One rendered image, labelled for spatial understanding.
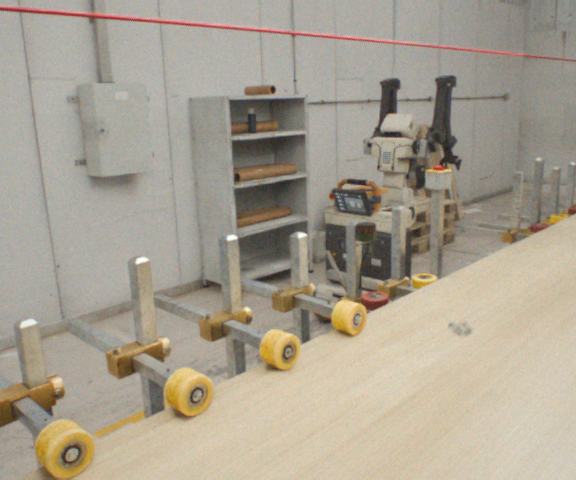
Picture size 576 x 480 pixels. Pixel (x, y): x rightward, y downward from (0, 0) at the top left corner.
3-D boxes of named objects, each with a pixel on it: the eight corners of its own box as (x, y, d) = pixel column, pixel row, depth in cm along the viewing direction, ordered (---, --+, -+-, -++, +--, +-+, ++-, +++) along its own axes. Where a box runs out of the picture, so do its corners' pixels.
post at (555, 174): (545, 254, 305) (552, 166, 294) (547, 252, 308) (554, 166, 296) (551, 255, 303) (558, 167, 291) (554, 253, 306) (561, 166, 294)
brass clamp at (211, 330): (198, 336, 139) (196, 317, 137) (239, 320, 148) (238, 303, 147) (213, 343, 135) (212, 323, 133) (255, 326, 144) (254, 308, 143)
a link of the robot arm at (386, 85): (377, 76, 390) (389, 75, 383) (389, 79, 399) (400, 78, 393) (372, 140, 396) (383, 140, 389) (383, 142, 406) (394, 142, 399)
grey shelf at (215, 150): (202, 287, 469) (188, 97, 431) (278, 263, 531) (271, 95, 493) (237, 298, 439) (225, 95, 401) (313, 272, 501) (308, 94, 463)
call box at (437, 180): (424, 191, 207) (425, 170, 205) (434, 188, 212) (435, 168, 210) (441, 192, 202) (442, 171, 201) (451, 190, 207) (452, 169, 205)
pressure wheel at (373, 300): (356, 330, 170) (355, 294, 167) (371, 322, 176) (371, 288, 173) (377, 337, 165) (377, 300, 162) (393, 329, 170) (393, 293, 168)
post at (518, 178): (507, 270, 270) (513, 171, 259) (510, 268, 273) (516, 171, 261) (514, 271, 268) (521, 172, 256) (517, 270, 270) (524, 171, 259)
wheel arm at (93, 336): (68, 333, 141) (66, 320, 140) (81, 329, 143) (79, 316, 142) (183, 400, 107) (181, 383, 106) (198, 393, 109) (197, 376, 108)
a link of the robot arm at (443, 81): (432, 72, 360) (446, 71, 354) (443, 76, 370) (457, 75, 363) (425, 141, 366) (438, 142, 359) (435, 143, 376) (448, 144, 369)
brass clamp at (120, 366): (106, 372, 121) (103, 351, 120) (158, 351, 131) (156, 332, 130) (120, 381, 117) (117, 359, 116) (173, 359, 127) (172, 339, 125)
